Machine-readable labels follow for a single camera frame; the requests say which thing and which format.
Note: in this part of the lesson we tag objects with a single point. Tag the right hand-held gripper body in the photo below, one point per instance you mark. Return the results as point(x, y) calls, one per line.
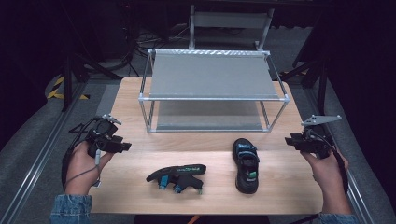
point(316, 143)

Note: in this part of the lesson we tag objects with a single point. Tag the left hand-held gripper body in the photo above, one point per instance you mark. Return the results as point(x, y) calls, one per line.
point(101, 137)

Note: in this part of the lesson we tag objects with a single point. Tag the black and blue child's sandal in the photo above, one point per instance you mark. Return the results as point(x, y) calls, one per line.
point(246, 174)
point(179, 175)

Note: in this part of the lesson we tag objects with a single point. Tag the metal shoe rack grey shelves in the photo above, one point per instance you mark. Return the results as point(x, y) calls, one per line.
point(211, 77)

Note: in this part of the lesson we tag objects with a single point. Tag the person's right hand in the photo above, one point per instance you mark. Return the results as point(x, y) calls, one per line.
point(330, 174)

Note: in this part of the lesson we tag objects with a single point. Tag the person's left hand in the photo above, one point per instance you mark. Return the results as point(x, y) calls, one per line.
point(79, 169)

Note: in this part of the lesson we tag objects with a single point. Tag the black tripod stand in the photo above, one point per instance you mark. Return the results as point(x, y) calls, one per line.
point(322, 81)
point(67, 81)

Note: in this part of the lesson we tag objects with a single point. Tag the yellow and black floor tape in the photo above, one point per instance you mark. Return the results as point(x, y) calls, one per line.
point(57, 93)

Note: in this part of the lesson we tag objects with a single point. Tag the metal floor rail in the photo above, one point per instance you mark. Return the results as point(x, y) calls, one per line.
point(34, 161)
point(358, 199)

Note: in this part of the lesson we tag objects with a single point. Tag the grey metal frame stand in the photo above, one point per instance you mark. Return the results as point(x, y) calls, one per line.
point(230, 20)

